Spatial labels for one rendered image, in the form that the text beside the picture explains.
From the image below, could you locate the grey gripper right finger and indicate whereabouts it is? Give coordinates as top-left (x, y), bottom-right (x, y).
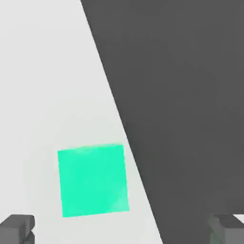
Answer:
top-left (208, 213), bottom-right (244, 244)

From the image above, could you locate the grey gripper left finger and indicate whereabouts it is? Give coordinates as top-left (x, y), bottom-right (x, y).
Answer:
top-left (0, 214), bottom-right (36, 244)

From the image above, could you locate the small green cube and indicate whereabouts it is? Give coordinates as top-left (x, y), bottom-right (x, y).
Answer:
top-left (57, 143), bottom-right (130, 218)

